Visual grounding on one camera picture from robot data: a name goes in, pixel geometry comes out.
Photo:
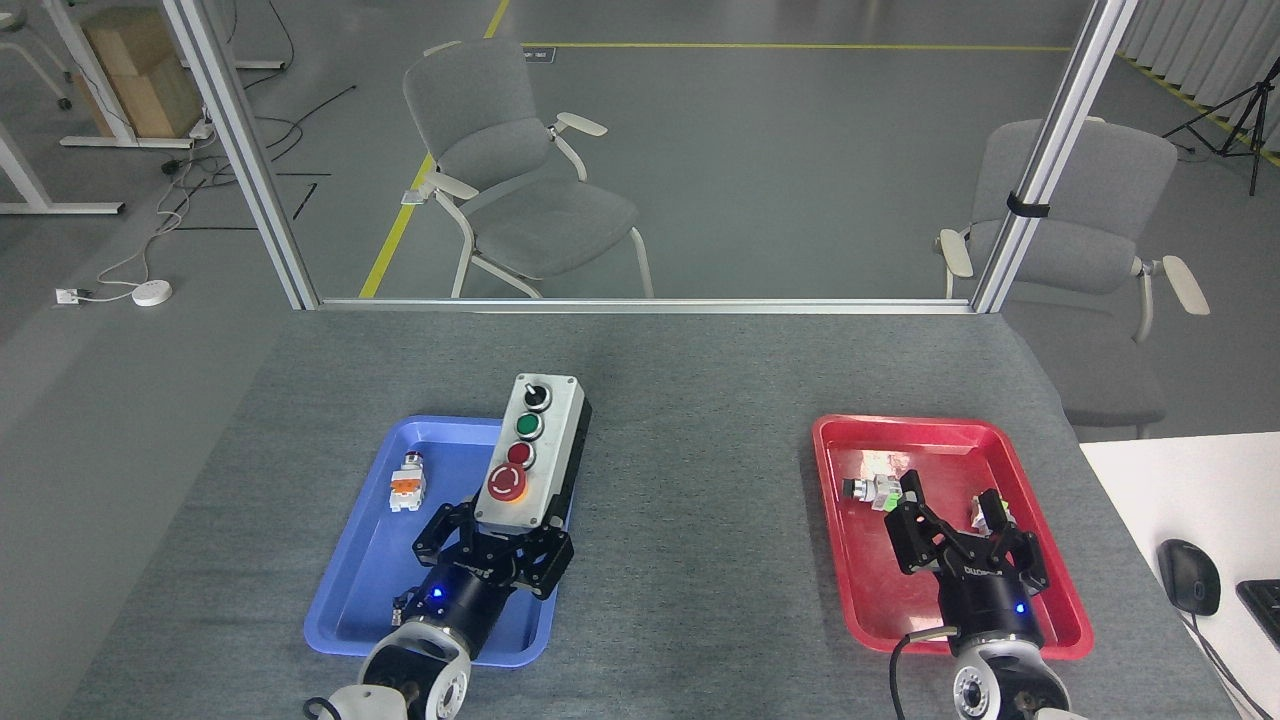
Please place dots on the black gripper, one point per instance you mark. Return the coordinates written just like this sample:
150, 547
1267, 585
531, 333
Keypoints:
470, 590
990, 610

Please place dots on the grey control box with buttons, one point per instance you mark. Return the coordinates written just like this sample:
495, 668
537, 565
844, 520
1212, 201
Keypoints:
550, 430

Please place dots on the brown cardboard box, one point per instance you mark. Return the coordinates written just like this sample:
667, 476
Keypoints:
150, 90

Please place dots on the red plastic tray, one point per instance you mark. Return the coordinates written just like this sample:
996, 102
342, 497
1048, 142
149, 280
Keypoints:
870, 600

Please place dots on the blue plastic tray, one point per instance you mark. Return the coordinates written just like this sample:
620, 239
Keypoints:
370, 580

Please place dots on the black computer mouse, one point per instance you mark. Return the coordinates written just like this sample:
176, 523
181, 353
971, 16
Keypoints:
1189, 575

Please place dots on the white desk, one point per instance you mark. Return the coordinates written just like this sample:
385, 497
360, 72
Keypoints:
1180, 480

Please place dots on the black keyboard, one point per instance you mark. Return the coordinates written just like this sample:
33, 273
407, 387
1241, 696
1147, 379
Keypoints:
1262, 610

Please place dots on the grey chair with white armrests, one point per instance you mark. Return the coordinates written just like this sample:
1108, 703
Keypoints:
540, 215
1100, 240

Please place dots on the white round floor device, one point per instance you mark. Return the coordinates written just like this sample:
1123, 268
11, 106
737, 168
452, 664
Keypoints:
152, 293

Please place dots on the white floor socket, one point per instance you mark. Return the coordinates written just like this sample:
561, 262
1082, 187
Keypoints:
68, 296

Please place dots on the black tripod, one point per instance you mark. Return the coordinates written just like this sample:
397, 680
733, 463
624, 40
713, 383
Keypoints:
1255, 110

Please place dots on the green push button switch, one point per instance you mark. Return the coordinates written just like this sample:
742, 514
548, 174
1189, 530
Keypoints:
975, 515

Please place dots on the orange white push button switch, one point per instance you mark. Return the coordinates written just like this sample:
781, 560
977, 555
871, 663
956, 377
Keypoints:
408, 485

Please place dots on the silver aluminium rail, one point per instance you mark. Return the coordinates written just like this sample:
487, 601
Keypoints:
640, 305

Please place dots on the silver aluminium post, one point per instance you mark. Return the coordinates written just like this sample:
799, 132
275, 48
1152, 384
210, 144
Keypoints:
1050, 150
245, 160

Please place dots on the white desk leg frame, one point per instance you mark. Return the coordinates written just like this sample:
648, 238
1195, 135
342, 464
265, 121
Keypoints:
95, 80
30, 180

